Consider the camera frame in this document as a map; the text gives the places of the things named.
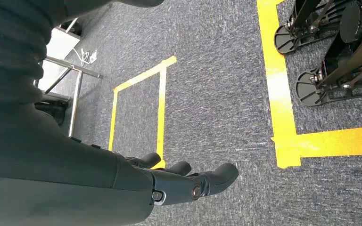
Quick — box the robot's black leg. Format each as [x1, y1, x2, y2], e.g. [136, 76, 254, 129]
[288, 0, 356, 35]
[317, 0, 362, 94]

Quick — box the robot's black right leg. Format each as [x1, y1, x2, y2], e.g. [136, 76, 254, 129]
[317, 0, 362, 94]

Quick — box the stainless steel workbench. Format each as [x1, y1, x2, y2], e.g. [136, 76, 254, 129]
[33, 17, 104, 138]

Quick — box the white cable with adapter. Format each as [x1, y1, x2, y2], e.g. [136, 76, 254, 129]
[73, 48, 98, 67]

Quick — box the robot's black left leg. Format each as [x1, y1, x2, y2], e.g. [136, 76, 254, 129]
[288, 0, 356, 35]

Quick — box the robot's black right foot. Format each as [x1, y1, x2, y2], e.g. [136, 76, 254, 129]
[296, 67, 362, 108]

